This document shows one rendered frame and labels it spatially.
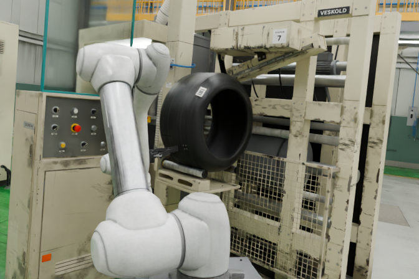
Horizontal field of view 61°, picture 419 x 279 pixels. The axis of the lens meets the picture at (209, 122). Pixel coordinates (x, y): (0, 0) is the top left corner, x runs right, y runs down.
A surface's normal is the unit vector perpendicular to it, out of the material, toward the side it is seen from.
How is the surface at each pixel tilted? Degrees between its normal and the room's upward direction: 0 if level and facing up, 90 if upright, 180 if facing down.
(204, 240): 81
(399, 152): 90
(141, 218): 52
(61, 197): 90
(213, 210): 58
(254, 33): 90
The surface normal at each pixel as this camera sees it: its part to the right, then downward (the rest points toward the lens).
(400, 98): -0.35, 0.02
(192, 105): 0.04, -0.19
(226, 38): -0.68, -0.02
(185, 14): 0.73, 0.10
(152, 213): 0.50, -0.57
